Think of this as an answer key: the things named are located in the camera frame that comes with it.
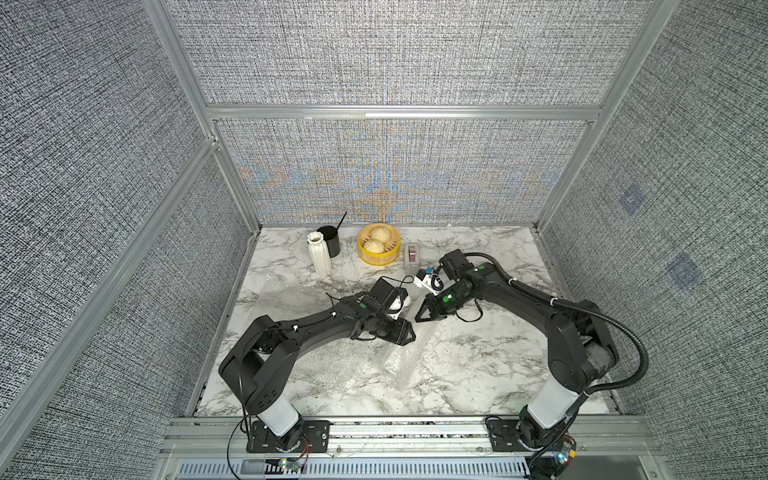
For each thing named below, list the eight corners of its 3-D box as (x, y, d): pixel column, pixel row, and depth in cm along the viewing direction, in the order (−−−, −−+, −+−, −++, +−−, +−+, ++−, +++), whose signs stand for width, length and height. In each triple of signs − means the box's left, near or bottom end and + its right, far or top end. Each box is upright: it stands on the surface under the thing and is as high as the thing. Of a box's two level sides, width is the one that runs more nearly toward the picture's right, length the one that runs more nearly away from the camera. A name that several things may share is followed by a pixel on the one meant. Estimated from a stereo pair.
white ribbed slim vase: (314, 278, 106) (304, 246, 93) (317, 264, 110) (308, 231, 97) (330, 278, 106) (323, 246, 93) (332, 264, 110) (325, 231, 97)
